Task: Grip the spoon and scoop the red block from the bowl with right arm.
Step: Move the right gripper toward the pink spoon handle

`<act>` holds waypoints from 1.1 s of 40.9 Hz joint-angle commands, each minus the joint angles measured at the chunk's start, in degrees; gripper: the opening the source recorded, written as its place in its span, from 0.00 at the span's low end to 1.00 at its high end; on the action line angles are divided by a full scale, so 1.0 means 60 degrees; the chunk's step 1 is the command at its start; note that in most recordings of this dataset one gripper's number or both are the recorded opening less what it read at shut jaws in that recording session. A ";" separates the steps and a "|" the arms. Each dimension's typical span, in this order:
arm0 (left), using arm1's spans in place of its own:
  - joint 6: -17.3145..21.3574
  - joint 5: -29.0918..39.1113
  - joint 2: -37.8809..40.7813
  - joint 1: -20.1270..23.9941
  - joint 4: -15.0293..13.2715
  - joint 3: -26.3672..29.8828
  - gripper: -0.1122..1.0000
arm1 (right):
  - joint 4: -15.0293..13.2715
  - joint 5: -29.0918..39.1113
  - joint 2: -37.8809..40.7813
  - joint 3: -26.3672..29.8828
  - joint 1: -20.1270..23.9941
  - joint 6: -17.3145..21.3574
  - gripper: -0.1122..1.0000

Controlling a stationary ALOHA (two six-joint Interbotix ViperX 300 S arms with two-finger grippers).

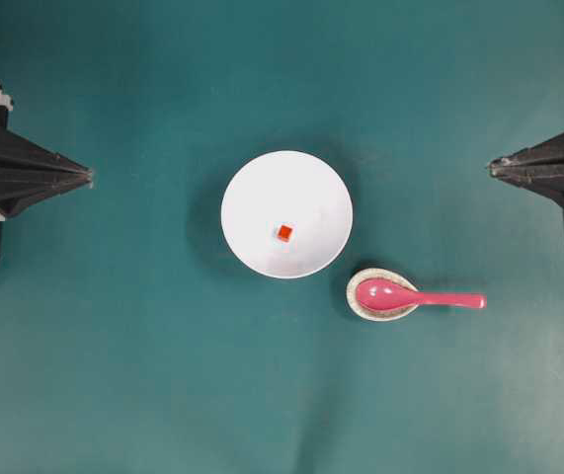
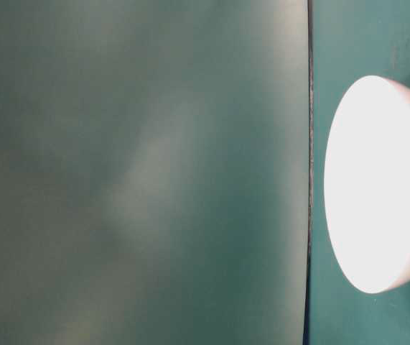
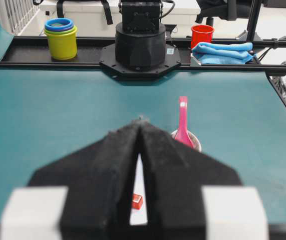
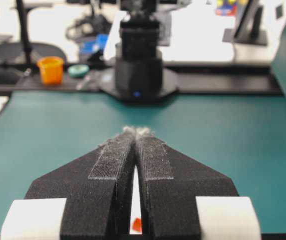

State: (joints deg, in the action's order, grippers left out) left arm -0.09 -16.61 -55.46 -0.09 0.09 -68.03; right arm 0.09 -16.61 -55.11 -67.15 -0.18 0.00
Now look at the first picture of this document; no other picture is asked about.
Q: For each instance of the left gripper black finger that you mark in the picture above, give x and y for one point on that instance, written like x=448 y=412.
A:
x=17 y=196
x=18 y=150

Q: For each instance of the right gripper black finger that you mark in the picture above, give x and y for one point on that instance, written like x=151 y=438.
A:
x=549 y=152
x=548 y=184

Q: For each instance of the pink spoon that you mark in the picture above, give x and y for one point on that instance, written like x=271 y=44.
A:
x=384 y=295

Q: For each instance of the speckled ceramic spoon rest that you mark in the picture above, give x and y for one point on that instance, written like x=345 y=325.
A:
x=374 y=315

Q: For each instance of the white bowl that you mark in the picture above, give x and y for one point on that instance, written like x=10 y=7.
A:
x=289 y=188

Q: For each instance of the small red block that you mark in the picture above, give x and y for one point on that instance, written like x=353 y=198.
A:
x=284 y=233

